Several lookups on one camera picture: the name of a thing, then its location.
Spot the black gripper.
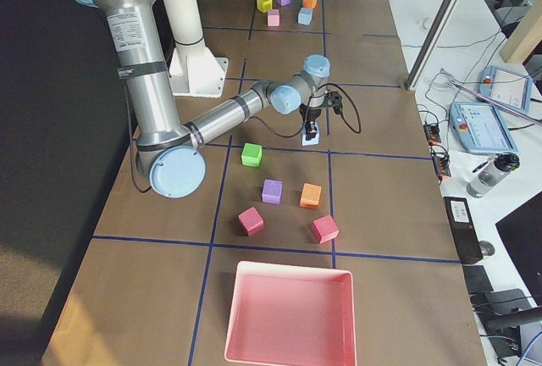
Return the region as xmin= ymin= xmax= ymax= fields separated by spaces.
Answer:
xmin=299 ymin=91 xmax=342 ymax=141

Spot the light blue block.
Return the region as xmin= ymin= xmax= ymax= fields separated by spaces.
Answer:
xmin=297 ymin=8 xmax=313 ymax=25
xmin=301 ymin=131 xmax=320 ymax=147

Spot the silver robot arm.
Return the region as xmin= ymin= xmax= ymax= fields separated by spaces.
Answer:
xmin=75 ymin=0 xmax=339 ymax=198

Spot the green foam block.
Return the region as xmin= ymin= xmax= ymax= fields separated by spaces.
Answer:
xmin=241 ymin=142 xmax=263 ymax=168

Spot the orange foam block left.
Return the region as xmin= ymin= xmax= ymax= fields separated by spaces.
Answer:
xmin=299 ymin=183 xmax=322 ymax=209

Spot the orange foam block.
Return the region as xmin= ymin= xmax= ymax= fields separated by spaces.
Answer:
xmin=302 ymin=0 xmax=318 ymax=9
xmin=299 ymin=183 xmax=322 ymax=209

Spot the purple foam block left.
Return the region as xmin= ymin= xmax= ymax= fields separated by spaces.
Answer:
xmin=261 ymin=179 xmax=283 ymax=205

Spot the red foam block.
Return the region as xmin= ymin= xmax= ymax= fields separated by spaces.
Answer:
xmin=311 ymin=215 xmax=339 ymax=244

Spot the dark pink foam block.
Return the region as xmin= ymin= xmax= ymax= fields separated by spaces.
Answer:
xmin=237 ymin=207 xmax=264 ymax=236

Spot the light pink foam block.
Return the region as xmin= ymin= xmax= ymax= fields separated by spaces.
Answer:
xmin=267 ymin=9 xmax=280 ymax=27

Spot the orange foam block right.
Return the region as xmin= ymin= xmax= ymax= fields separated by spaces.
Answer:
xmin=302 ymin=0 xmax=318 ymax=9

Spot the yellow foam block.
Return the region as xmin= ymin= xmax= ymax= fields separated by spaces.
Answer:
xmin=257 ymin=0 xmax=273 ymax=14

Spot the teach pendant near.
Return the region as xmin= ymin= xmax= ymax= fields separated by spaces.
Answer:
xmin=449 ymin=102 xmax=518 ymax=155

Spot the teach pendant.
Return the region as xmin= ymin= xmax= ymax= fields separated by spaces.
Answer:
xmin=449 ymin=102 xmax=518 ymax=155
xmin=478 ymin=65 xmax=533 ymax=113

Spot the white side table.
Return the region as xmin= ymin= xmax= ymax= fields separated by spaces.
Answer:
xmin=389 ymin=0 xmax=541 ymax=306

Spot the clear water bottle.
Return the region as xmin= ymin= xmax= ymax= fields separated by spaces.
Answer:
xmin=466 ymin=152 xmax=520 ymax=198

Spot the pink tray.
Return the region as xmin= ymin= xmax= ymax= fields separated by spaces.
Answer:
xmin=224 ymin=261 xmax=357 ymax=365

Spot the black power box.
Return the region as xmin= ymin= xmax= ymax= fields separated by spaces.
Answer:
xmin=443 ymin=197 xmax=483 ymax=264

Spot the teach pendant far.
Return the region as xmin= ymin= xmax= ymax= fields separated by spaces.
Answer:
xmin=478 ymin=65 xmax=533 ymax=113

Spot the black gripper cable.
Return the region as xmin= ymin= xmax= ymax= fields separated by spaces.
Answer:
xmin=252 ymin=83 xmax=363 ymax=139

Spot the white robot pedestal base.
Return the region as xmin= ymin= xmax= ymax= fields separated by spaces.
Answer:
xmin=163 ymin=0 xmax=229 ymax=98

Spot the aluminium frame post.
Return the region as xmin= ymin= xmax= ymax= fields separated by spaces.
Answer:
xmin=405 ymin=0 xmax=459 ymax=91

